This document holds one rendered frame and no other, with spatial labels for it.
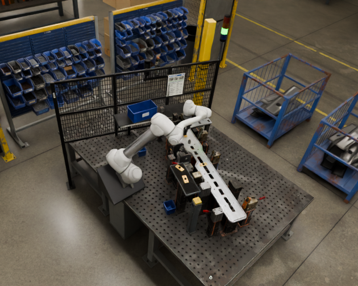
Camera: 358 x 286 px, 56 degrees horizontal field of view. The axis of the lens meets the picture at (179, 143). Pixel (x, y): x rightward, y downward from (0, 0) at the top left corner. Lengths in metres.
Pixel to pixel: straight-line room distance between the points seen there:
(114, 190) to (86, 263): 0.91
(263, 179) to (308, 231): 1.03
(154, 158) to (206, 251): 1.25
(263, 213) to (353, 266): 1.40
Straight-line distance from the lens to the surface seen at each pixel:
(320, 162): 5.25
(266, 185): 3.82
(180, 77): 3.91
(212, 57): 6.82
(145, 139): 3.01
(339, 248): 4.60
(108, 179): 3.38
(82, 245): 4.01
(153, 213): 3.34
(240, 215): 3.09
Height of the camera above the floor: 3.42
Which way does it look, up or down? 42 degrees down
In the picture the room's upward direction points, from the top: 8 degrees clockwise
